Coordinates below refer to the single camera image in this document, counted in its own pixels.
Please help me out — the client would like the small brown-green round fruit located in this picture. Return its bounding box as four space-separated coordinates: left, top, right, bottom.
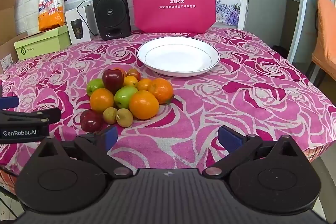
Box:
103 107 118 124
116 108 134 127

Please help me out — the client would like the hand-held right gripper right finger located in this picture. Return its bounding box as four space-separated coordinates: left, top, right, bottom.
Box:
202 126 303 179

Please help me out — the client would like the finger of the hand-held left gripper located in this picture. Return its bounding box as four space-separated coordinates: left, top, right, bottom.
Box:
0 97 20 110
0 108 62 125

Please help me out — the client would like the red apple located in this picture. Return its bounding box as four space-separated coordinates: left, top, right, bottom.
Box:
102 69 125 94
80 109 104 132

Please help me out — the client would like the white box with cup print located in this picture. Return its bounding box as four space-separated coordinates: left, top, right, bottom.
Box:
64 5 92 45

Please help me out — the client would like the cardboard box with label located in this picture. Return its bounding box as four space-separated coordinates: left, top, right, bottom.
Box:
0 32 28 73

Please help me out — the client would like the mandarin with leaf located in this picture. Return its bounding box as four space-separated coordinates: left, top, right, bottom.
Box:
148 78 175 104

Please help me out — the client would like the green shoe box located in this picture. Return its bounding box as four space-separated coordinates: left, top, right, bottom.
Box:
14 25 72 61

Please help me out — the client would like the open cardboard box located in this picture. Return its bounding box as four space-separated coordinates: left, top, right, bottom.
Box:
0 0 18 43

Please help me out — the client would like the dark red-green tomato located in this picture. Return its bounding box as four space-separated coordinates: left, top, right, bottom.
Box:
127 68 141 82

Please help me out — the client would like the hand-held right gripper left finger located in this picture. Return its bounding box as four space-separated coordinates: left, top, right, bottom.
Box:
34 126 134 179

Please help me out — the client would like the pink floral tablecloth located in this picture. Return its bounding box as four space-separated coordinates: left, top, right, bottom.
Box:
0 27 336 188

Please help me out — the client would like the black speaker cable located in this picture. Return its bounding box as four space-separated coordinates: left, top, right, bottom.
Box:
77 0 101 38

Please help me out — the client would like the large orange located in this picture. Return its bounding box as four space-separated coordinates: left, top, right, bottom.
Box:
129 90 160 120

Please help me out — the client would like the small yellow orange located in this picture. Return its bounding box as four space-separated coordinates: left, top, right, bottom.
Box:
123 76 139 88

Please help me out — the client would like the orange chair cover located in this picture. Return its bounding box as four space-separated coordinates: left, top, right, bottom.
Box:
312 0 336 82

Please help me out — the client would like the white plate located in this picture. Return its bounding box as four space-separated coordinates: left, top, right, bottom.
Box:
137 36 220 77

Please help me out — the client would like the black speaker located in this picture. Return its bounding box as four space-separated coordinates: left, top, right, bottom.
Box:
91 0 131 41

